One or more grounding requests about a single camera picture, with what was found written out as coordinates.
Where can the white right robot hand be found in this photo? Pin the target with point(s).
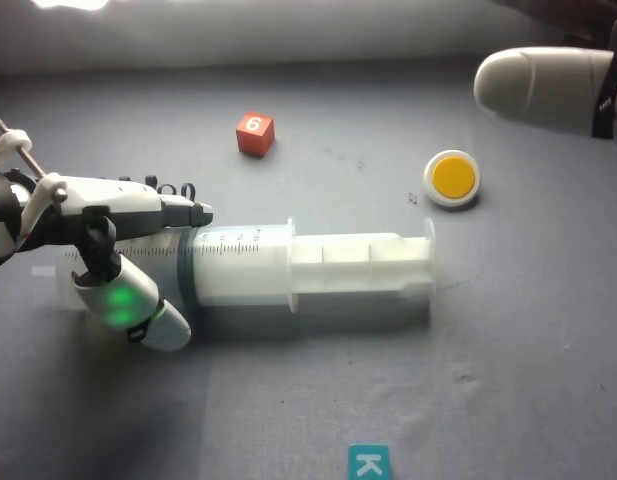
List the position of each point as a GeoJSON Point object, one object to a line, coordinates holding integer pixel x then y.
{"type": "Point", "coordinates": [538, 85]}

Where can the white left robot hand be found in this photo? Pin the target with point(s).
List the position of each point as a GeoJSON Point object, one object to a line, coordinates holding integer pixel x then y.
{"type": "Point", "coordinates": [118, 205]}

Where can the large clear plastic syringe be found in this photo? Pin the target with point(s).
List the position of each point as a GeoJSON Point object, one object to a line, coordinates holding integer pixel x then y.
{"type": "Point", "coordinates": [238, 270]}

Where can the yellow button white base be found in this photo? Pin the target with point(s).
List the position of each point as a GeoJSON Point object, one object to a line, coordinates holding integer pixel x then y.
{"type": "Point", "coordinates": [453, 175]}

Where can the red number block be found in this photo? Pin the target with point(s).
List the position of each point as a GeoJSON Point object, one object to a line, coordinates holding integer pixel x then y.
{"type": "Point", "coordinates": [253, 137]}

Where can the white backdrop panel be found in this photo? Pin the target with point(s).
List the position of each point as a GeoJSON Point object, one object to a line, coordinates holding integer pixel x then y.
{"type": "Point", "coordinates": [288, 30]}

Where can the grey table cloth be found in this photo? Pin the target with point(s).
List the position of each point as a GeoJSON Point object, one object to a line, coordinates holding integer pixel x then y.
{"type": "Point", "coordinates": [438, 350]}

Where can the teal letter block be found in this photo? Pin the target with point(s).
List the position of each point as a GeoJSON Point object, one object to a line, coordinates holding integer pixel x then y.
{"type": "Point", "coordinates": [368, 462]}

